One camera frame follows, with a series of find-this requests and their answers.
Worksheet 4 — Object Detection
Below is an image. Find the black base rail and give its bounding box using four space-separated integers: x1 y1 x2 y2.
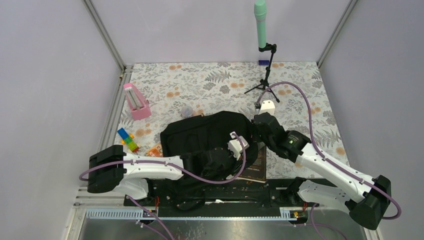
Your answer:
136 178 313 218

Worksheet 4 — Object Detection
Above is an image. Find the green microphone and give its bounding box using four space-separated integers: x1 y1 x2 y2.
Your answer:
253 0 267 49

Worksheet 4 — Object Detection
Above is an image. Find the black tripod microphone stand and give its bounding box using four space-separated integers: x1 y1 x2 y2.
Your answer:
244 43 280 103

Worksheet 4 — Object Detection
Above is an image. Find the purple cable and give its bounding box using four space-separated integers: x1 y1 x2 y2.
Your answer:
78 131 248 240
254 81 402 240

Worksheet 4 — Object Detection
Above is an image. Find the colourful toy block train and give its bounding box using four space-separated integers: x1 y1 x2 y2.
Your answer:
117 128 140 153

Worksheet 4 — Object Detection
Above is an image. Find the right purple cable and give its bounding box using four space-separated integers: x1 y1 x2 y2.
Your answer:
254 81 402 240

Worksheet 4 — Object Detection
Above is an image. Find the black student backpack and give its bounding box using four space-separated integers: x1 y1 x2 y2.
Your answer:
160 111 259 176

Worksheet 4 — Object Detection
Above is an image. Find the pink metronome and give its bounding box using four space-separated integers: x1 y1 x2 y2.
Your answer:
123 83 152 121

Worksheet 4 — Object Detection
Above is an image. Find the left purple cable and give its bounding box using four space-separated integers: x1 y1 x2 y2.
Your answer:
78 131 248 240

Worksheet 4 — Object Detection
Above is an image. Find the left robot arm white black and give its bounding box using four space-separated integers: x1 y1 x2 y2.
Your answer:
79 145 245 206

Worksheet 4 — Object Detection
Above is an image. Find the small blue block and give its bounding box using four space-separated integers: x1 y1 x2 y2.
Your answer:
258 60 269 66

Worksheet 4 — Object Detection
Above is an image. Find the dark brown book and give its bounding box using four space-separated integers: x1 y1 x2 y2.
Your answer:
237 143 267 183

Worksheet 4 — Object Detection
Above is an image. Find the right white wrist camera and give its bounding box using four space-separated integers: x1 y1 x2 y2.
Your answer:
258 100 276 116

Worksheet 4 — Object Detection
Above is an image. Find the orange snack packet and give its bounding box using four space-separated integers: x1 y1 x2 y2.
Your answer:
146 143 163 157

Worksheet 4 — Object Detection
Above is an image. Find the floral table mat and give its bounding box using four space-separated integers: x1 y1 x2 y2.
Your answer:
117 61 349 164

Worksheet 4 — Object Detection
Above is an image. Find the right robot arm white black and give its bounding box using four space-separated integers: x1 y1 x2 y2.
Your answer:
252 112 392 230

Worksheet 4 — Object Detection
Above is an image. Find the clear small cup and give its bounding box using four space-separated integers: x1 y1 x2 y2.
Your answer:
180 105 194 118

